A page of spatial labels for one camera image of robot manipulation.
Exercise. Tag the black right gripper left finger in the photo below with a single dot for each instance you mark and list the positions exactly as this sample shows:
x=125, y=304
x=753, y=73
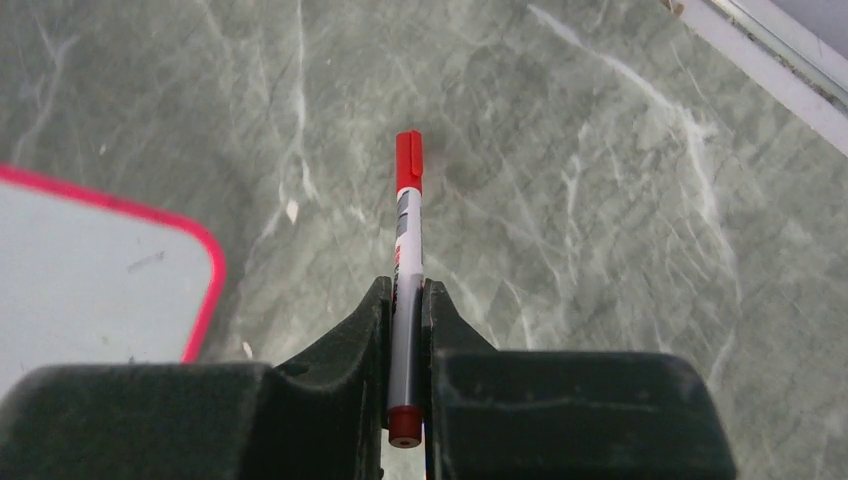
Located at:
x=318, y=415

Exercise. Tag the red capped whiteboard marker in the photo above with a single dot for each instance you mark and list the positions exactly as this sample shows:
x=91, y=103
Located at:
x=403, y=411

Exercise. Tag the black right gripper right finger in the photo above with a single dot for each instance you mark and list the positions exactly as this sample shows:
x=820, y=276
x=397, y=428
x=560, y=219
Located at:
x=506, y=414

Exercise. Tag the pink framed whiteboard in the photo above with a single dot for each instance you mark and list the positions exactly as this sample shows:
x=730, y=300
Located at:
x=88, y=277

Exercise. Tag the red marker cap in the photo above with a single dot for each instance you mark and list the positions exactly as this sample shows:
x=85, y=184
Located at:
x=409, y=160

